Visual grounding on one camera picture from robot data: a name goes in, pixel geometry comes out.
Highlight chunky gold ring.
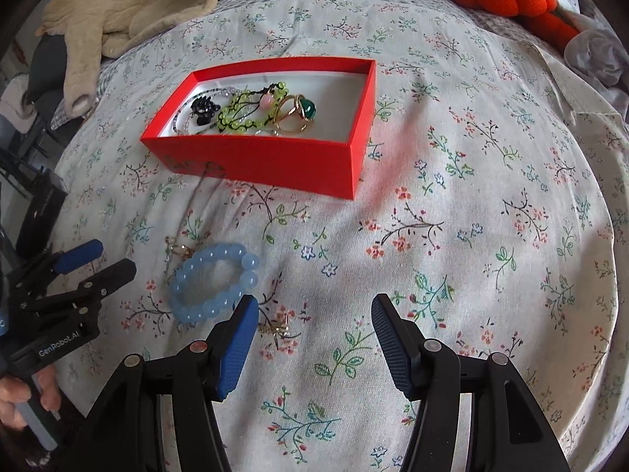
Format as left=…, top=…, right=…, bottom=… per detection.
left=270, top=93, right=320, bottom=136

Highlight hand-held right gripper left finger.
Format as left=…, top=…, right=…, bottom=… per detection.
left=74, top=295, right=259, bottom=472

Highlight black hair claw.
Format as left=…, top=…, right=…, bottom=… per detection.
left=189, top=96, right=219, bottom=126

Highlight small gold ring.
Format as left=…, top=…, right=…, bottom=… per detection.
left=164, top=237, right=195, bottom=261

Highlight floral bedsheet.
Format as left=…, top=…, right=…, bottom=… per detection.
left=49, top=0, right=629, bottom=472

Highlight small gold earring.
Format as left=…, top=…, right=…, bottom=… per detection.
left=258, top=312, right=300, bottom=340

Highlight beige fleece garment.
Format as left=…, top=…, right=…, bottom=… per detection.
left=34, top=0, right=219, bottom=114

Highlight dark chair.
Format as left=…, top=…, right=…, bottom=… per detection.
left=0, top=34, right=64, bottom=158

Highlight grey crumpled cloth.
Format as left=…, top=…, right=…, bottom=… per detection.
left=563, top=10, right=629, bottom=89

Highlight clear beaded bracelet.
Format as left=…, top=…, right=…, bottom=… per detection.
left=172, top=86, right=237, bottom=136

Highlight red cardboard box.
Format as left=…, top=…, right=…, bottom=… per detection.
left=140, top=57, right=377, bottom=201

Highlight green beaded bracelet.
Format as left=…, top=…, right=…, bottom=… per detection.
left=216, top=83, right=291, bottom=136

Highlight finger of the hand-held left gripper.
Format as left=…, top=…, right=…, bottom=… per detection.
left=10, top=239, right=104, bottom=296
left=24, top=258, right=137, bottom=313

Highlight thin chain necklace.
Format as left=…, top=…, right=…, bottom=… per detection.
left=182, top=160, right=227, bottom=242

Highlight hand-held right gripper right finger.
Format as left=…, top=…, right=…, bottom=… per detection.
left=371, top=293, right=573, bottom=472

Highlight blue bead bracelet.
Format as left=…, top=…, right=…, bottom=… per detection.
left=169, top=242, right=260, bottom=326

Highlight black cardboard box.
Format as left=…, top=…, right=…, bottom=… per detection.
left=15, top=174, right=68, bottom=256

